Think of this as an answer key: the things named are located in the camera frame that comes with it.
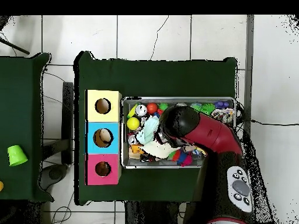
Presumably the yellow-green disc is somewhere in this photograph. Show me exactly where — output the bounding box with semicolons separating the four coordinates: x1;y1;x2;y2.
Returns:
127;103;140;119

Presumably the mint green cloth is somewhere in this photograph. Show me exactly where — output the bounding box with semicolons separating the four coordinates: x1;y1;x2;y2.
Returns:
137;115;162;145

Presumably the green cup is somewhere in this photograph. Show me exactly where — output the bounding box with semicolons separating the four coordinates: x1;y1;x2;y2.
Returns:
6;144;29;167

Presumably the colourful rope knot toy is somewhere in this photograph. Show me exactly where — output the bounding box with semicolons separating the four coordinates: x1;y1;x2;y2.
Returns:
211;108;236;124

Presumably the multicolour spiky caterpillar toy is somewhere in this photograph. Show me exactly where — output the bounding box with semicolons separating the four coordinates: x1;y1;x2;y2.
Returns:
166;148;194;167

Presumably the green spiky googly-eyed toy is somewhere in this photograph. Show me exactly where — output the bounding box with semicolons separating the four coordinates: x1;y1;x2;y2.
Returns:
190;102;217;116

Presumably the blue building block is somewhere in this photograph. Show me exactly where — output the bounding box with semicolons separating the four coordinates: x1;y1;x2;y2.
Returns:
214;100;231;109

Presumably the red-orange ball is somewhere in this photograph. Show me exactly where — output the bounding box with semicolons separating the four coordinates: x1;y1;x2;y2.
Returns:
147;102;159;115

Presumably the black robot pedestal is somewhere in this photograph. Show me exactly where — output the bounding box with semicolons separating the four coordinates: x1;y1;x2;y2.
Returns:
124;201;187;224

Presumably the black rod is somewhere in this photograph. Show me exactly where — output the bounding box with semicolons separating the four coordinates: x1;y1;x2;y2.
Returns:
0;37;30;55

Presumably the orange plastic tray block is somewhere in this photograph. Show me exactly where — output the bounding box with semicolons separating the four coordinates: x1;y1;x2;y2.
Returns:
130;144;145;155

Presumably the wire mesh bin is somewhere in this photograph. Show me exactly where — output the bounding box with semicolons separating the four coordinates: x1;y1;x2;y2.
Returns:
121;97;237;170

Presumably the green cloth table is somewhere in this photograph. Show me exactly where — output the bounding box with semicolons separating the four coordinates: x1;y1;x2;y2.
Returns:
74;50;240;206
0;52;53;202

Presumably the black floor stand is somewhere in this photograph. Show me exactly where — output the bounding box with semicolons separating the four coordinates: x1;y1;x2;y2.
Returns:
41;82;75;185

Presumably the crushed silver can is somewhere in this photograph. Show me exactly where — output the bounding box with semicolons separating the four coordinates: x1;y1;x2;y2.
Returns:
135;104;148;117

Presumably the cream waffle cloth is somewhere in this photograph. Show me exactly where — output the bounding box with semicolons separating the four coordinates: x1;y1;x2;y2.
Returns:
142;139;178;160

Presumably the black cable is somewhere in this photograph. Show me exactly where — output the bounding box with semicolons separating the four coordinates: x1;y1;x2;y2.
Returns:
235;100;299;141

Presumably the wooden box with three holes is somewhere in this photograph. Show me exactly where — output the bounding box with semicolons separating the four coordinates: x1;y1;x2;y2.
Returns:
85;89;123;186

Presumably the yellow ball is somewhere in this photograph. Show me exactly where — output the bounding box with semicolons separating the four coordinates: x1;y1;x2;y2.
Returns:
126;117;141;131

